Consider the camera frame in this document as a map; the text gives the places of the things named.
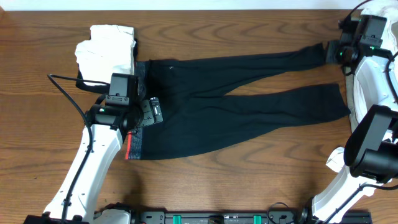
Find folded black garment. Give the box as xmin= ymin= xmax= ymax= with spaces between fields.
xmin=75 ymin=38 xmax=137 ymax=94

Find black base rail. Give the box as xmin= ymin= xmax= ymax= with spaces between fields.
xmin=93 ymin=210 xmax=373 ymax=224

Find black leggings with red waistband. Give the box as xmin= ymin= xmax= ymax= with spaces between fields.
xmin=126 ymin=44 xmax=350 ymax=160

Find black looped cable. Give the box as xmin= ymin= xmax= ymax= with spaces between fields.
xmin=267 ymin=201 xmax=295 ymax=224

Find white ribbed garment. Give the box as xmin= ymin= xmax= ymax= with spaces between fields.
xmin=353 ymin=1 xmax=397 ymax=124

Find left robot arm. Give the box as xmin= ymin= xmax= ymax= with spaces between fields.
xmin=24 ymin=73 xmax=163 ymax=224

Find folded white garment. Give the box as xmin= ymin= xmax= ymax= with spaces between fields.
xmin=75 ymin=24 xmax=136 ymax=83

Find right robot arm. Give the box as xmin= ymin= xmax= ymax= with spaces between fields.
xmin=297 ymin=14 xmax=397 ymax=223

